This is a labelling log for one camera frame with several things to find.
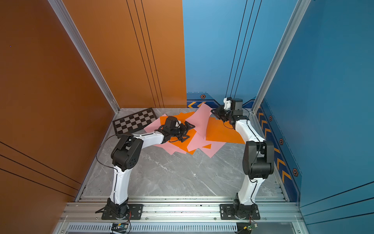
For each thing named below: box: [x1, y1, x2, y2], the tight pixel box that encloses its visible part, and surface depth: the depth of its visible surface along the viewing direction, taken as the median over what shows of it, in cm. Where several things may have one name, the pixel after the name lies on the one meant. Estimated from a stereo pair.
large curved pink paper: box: [185, 102, 213, 139], surface depth 118 cm
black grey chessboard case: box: [112, 107, 158, 135], surface depth 111 cm
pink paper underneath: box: [153, 141, 187, 156], surface depth 98 cm
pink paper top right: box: [189, 134, 227, 159], surface depth 101 cm
